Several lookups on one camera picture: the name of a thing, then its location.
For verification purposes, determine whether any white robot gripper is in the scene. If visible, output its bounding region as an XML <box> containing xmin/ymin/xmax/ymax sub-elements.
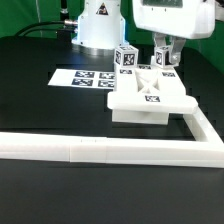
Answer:
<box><xmin>132</xmin><ymin>0</ymin><xmax>215</xmax><ymax>64</ymax></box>

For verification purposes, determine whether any white tagged cube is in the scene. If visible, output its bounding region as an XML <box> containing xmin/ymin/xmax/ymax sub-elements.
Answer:
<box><xmin>154</xmin><ymin>46</ymin><xmax>171</xmax><ymax>68</ymax></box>
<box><xmin>114</xmin><ymin>45</ymin><xmax>139</xmax><ymax>68</ymax></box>

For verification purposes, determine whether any white chair back frame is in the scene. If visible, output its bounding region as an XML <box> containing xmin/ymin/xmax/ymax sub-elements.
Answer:
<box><xmin>107</xmin><ymin>66</ymin><xmax>198</xmax><ymax>114</ymax></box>

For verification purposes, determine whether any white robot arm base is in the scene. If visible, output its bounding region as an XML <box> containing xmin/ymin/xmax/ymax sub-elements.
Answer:
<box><xmin>72</xmin><ymin>0</ymin><xmax>129</xmax><ymax>55</ymax></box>

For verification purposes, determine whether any white marker sheet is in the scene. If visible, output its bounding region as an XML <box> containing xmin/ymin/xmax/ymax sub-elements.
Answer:
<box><xmin>48</xmin><ymin>69</ymin><xmax>115</xmax><ymax>90</ymax></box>

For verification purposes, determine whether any black cable bundle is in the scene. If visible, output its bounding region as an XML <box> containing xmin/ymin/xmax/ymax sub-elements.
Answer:
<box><xmin>13</xmin><ymin>19</ymin><xmax>79</xmax><ymax>38</ymax></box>

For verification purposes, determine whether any black antenna post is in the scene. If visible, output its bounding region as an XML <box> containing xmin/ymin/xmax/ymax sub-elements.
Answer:
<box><xmin>57</xmin><ymin>0</ymin><xmax>71</xmax><ymax>42</ymax></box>

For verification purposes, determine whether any white U-shaped fixture frame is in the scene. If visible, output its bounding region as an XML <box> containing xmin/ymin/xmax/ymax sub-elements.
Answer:
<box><xmin>0</xmin><ymin>110</ymin><xmax>224</xmax><ymax>168</ymax></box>

